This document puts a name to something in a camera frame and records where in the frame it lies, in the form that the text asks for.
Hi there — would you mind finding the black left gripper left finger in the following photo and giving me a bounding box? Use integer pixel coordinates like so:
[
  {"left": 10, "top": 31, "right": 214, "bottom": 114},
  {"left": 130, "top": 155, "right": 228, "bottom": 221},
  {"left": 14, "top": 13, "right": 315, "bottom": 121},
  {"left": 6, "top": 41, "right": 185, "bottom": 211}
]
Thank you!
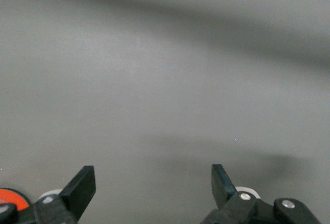
[{"left": 33, "top": 165, "right": 96, "bottom": 224}]

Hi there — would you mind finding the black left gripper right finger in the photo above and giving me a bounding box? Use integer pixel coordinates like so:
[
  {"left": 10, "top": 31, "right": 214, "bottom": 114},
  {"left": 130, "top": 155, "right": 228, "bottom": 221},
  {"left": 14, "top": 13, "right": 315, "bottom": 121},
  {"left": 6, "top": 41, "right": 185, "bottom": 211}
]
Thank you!
[{"left": 201, "top": 164, "right": 323, "bottom": 224}]

